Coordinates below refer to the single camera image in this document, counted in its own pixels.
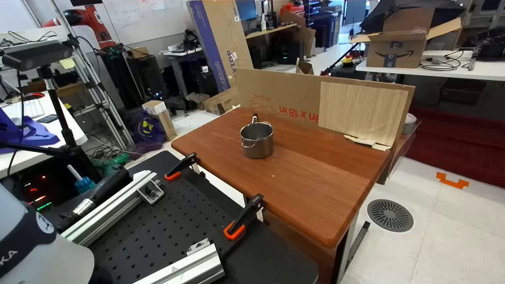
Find small steel pot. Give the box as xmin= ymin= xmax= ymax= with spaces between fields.
xmin=239 ymin=112 xmax=277 ymax=161

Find brown cardboard backdrop sheet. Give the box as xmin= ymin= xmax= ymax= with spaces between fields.
xmin=236 ymin=68 xmax=417 ymax=152

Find flat brown cardboard box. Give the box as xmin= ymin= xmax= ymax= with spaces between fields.
xmin=203 ymin=86 xmax=242 ymax=117

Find brown wooden table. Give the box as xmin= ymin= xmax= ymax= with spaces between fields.
xmin=171 ymin=108 xmax=420 ymax=284

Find orange black bar clamp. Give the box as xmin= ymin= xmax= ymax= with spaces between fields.
xmin=163 ymin=153 xmax=203 ymax=183
xmin=223 ymin=194 xmax=266 ymax=243

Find small tan cardboard box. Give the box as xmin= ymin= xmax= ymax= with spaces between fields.
xmin=141 ymin=100 xmax=179 ymax=142

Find purple patterned bag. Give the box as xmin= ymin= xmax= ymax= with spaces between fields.
xmin=125 ymin=108 xmax=168 ymax=150

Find tall cardboard box purple side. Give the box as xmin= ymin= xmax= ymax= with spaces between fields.
xmin=187 ymin=0 xmax=256 ymax=94

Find pale corrugated cardboard panel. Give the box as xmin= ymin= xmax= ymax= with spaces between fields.
xmin=318 ymin=79 xmax=413 ymax=149

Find round metal floor drain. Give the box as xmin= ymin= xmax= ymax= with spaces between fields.
xmin=367 ymin=198 xmax=416 ymax=234

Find aluminium ladder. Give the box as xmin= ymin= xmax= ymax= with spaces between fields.
xmin=50 ymin=0 xmax=136 ymax=153

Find black cylindrical tool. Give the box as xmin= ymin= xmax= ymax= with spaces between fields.
xmin=53 ymin=168 xmax=133 ymax=228

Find open Amazon cardboard box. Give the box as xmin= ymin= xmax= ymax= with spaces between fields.
xmin=351 ymin=7 xmax=465 ymax=70

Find red machine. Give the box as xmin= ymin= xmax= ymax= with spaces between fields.
xmin=45 ymin=5 xmax=116 ymax=48

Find red floor mat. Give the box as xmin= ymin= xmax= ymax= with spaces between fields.
xmin=405 ymin=105 xmax=505 ymax=190

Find white desk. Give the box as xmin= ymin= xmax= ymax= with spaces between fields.
xmin=0 ymin=92 xmax=89 ymax=180

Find black control box with lights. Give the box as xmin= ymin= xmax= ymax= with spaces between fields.
xmin=0 ymin=168 xmax=70 ymax=213

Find purple cloth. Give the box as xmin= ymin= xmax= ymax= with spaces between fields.
xmin=0 ymin=108 xmax=62 ymax=155

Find white work table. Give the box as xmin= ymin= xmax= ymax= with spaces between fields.
xmin=354 ymin=49 xmax=505 ymax=84

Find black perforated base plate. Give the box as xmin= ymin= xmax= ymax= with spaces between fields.
xmin=89 ymin=149 xmax=321 ymax=284

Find aluminium extrusion rail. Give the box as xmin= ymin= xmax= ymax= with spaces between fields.
xmin=133 ymin=239 xmax=228 ymax=284
xmin=62 ymin=169 xmax=166 ymax=248

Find blue handled screwdriver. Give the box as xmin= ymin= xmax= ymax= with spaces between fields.
xmin=67 ymin=163 xmax=98 ymax=196

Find black camera tripod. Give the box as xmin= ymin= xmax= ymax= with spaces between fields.
xmin=15 ymin=65 xmax=108 ymax=179

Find coiled cables on table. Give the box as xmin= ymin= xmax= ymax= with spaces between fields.
xmin=420 ymin=49 xmax=479 ymax=73

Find black stereo camera bar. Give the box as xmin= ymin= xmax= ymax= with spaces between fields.
xmin=0 ymin=40 xmax=76 ymax=73

